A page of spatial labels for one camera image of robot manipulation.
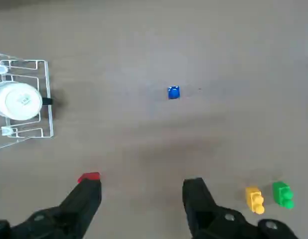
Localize white ceramic cup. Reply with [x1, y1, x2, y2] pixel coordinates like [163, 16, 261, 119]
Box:
[0, 80, 43, 121]

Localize red wooden cube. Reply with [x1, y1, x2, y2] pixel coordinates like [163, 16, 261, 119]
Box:
[77, 172, 101, 184]

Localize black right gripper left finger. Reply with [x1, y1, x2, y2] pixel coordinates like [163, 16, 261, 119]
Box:
[0, 178, 103, 239]

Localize white wire cup rack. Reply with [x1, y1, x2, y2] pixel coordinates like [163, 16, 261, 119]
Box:
[0, 51, 55, 151]

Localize blue wooden cube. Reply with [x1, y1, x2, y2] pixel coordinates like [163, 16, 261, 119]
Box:
[167, 85, 181, 101]

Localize yellow toy brick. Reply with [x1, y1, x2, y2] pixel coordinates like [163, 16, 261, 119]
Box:
[244, 186, 265, 215]

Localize green toy brick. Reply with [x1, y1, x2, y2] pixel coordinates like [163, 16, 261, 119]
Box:
[271, 181, 295, 210]

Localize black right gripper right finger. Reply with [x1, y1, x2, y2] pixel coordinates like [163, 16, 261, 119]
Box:
[182, 177, 301, 239]

